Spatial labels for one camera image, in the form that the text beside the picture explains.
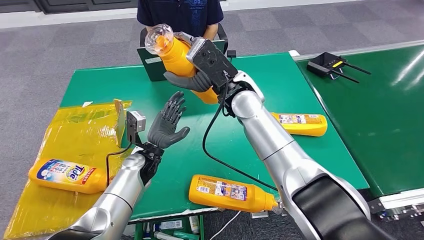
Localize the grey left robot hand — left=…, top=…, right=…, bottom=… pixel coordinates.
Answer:
left=147, top=91, right=192, bottom=150

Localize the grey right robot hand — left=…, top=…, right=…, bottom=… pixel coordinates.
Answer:
left=163, top=31, right=220, bottom=94

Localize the orange detergent bottle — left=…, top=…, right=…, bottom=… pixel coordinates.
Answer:
left=144, top=23, right=220, bottom=105
left=188, top=174, right=286, bottom=214
left=270, top=112, right=329, bottom=138
left=28, top=158, right=109, bottom=195

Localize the white labelled bottle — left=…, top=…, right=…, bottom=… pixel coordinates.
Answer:
left=158, top=220, right=184, bottom=231

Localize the white plastic bottle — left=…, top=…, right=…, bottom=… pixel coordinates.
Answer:
left=153, top=231, right=183, bottom=240

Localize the teal green bottle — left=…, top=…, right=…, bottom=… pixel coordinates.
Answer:
left=172, top=231, right=200, bottom=240

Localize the dark green laptop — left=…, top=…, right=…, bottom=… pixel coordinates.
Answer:
left=137, top=39, right=227, bottom=83

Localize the brown cardboard piece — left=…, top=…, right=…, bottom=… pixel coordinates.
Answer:
left=113, top=98, right=128, bottom=149

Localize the black office chair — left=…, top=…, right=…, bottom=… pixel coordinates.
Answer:
left=139, top=23, right=229, bottom=56

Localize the person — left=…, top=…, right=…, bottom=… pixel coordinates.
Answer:
left=136, top=0, right=225, bottom=41

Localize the yellow plastic sheet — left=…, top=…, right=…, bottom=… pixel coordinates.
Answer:
left=3, top=100, right=136, bottom=240

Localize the white tube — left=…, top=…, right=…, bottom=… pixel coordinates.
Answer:
left=188, top=216, right=200, bottom=235

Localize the black router with antennas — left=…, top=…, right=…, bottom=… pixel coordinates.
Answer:
left=306, top=52, right=373, bottom=84

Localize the dark green conveyor belt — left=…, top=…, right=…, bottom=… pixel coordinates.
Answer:
left=291, top=40, right=424, bottom=223

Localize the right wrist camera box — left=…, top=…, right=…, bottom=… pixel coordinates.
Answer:
left=186, top=38, right=239, bottom=90

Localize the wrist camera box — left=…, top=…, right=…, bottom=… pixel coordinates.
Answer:
left=186, top=38, right=239, bottom=90
left=125, top=110, right=147, bottom=145

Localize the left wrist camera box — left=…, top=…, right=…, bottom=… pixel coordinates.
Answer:
left=125, top=110, right=147, bottom=145

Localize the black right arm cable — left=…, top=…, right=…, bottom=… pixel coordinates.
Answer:
left=201, top=84, right=279, bottom=192

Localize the white cable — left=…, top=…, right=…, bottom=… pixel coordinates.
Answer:
left=209, top=211, right=242, bottom=240

